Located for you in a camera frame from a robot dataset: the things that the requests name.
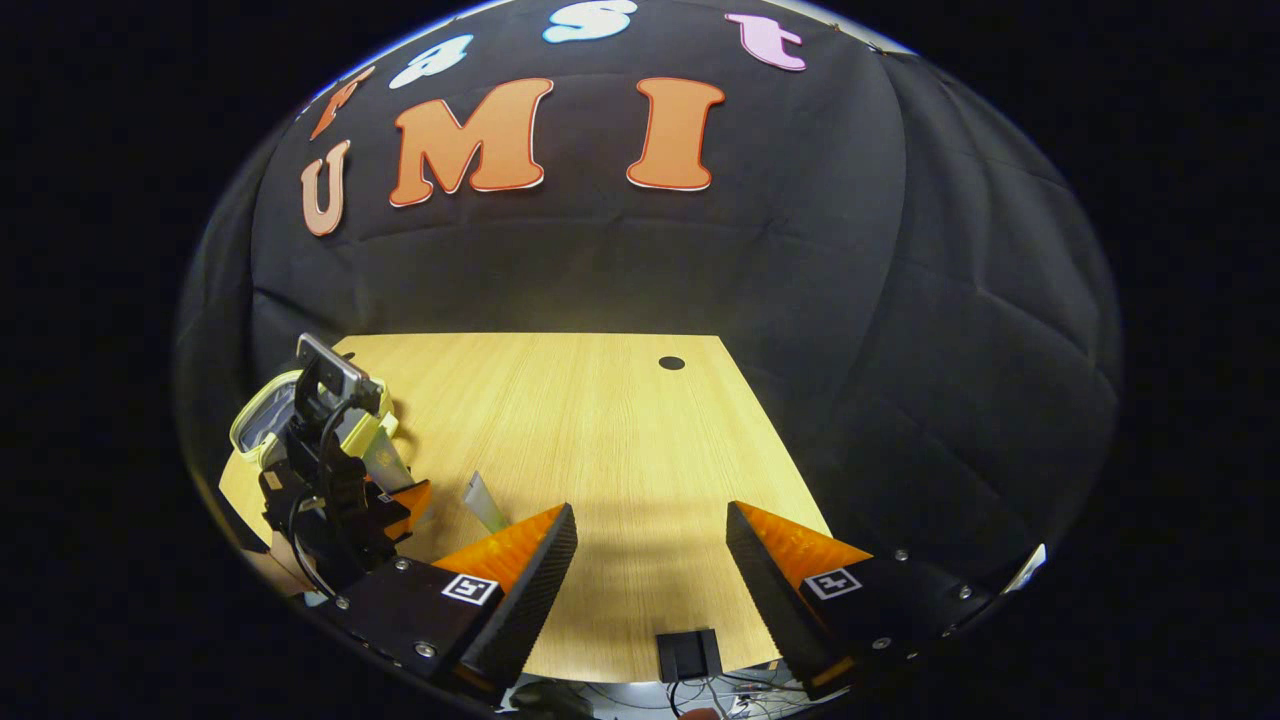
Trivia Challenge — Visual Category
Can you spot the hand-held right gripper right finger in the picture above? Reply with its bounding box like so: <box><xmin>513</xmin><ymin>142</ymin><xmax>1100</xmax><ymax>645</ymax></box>
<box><xmin>726</xmin><ymin>501</ymin><xmax>1003</xmax><ymax>701</ymax></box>

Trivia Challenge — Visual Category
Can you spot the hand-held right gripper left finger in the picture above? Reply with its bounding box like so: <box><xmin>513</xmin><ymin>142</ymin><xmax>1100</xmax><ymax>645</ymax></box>
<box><xmin>315</xmin><ymin>503</ymin><xmax>579</xmax><ymax>707</ymax></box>

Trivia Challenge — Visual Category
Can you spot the small black box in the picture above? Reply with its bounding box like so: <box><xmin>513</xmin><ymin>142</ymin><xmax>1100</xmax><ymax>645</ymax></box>
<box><xmin>655</xmin><ymin>628</ymin><xmax>724</xmax><ymax>684</ymax></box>

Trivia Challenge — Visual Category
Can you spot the bundle of cables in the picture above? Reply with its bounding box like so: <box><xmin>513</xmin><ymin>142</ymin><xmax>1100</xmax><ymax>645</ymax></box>
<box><xmin>500</xmin><ymin>675</ymin><xmax>806</xmax><ymax>720</ymax></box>

